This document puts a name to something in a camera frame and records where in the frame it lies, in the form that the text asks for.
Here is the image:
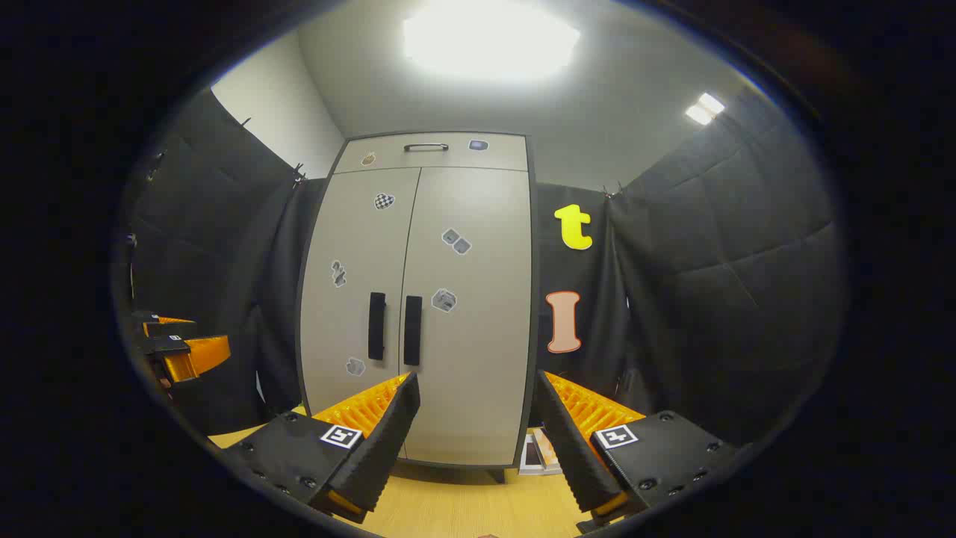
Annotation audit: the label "grey cabinet door checkered sticker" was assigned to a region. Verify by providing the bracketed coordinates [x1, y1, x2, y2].
[299, 167, 422, 458]

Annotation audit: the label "small beige booklet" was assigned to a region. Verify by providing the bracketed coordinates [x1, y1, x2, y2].
[533, 427, 562, 474]

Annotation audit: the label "black cabinet door handle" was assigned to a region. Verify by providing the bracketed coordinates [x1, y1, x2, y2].
[368, 292, 387, 361]
[404, 296, 423, 366]

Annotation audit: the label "black backdrop cloth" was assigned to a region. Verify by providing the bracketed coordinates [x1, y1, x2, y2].
[123, 75, 848, 449]

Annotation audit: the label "small ceiling light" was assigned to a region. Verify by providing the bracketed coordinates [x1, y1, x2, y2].
[686, 93, 726, 126]

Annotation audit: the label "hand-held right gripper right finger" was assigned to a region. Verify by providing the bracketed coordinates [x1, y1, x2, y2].
[536, 370, 740, 528]

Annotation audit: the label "large ceiling light panel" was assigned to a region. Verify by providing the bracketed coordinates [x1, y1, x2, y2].
[403, 0, 582, 79]

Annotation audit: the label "grey double-door shoe cabinet body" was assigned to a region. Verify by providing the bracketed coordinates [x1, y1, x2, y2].
[297, 132, 538, 483]

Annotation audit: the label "grey cabinet door cube stickers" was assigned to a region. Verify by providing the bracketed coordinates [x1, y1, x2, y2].
[400, 166, 533, 468]

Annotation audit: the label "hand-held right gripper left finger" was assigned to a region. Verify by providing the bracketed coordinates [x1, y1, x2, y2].
[217, 371, 421, 524]

